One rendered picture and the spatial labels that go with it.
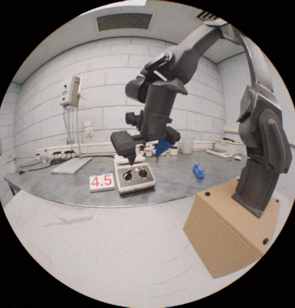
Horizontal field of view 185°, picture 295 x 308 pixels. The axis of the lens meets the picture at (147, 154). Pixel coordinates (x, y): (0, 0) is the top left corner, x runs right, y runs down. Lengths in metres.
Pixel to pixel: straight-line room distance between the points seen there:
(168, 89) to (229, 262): 0.27
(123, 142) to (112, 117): 0.73
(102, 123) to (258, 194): 0.96
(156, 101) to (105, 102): 0.80
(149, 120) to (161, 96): 0.05
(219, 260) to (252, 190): 0.11
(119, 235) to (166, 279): 0.13
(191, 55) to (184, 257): 0.35
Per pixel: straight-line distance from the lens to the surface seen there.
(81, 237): 0.24
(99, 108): 0.94
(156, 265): 0.19
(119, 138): 0.18
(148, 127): 0.18
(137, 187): 0.30
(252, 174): 0.15
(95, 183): 0.36
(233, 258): 0.15
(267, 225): 0.16
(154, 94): 0.17
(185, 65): 0.19
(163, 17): 1.44
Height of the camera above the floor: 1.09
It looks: 14 degrees down
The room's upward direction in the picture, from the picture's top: straight up
